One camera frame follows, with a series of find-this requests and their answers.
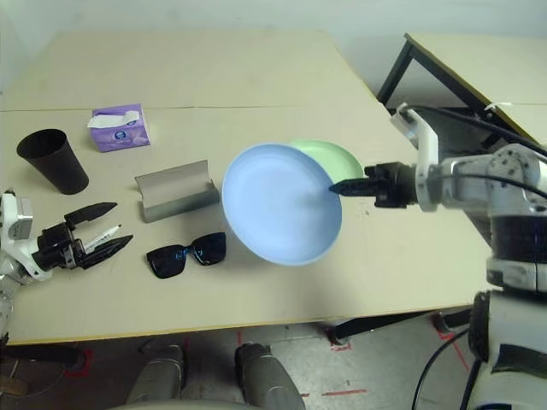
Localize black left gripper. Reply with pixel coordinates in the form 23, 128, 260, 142
32, 202, 134, 271

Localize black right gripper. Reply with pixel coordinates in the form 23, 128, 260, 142
327, 161, 422, 209

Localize white marker with black cap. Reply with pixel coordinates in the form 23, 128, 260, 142
83, 223, 124, 255

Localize black sunglasses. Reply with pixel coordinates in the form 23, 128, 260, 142
145, 231, 227, 281

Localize blue plastic plate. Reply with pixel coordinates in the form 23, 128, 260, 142
221, 143, 344, 267

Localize grey glasses case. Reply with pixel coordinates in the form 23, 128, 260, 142
134, 159, 221, 224

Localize black plastic cup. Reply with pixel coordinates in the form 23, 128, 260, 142
15, 128, 90, 196

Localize purple tissue box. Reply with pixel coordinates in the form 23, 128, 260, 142
87, 103, 153, 153

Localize white tissue sheet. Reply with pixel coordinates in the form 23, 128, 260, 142
87, 110, 141, 129

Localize black table foot bar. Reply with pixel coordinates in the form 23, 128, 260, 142
0, 343, 85, 368
332, 307, 473, 345

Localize grey robot left leg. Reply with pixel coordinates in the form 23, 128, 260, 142
123, 343, 187, 405

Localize grey robot leg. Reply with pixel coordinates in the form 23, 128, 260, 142
123, 343, 187, 405
234, 343, 307, 410

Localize grey robot torso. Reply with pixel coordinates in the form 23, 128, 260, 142
106, 396, 257, 410

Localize grey robot right leg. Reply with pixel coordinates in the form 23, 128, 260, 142
234, 343, 307, 410

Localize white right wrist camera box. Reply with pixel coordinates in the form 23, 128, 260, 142
391, 104, 444, 214

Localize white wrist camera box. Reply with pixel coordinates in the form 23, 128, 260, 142
391, 104, 444, 214
0, 191, 55, 281

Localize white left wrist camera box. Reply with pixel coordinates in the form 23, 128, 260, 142
0, 191, 55, 281

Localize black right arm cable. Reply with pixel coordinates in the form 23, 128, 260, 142
405, 104, 547, 159

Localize beige side table black frame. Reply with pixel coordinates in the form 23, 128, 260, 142
375, 32, 547, 149

